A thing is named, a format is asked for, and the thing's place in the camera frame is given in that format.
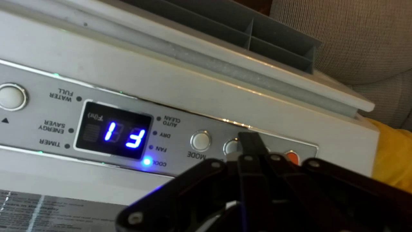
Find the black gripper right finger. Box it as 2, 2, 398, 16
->
262, 149, 412, 232

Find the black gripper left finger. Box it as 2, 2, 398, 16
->
114, 130, 265, 232

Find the yellow cloth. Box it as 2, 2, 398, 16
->
364, 117, 412, 194

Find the white portable air conditioner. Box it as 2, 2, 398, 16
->
0, 0, 381, 232

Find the beige ribbed armchair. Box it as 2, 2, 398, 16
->
269, 0, 412, 130

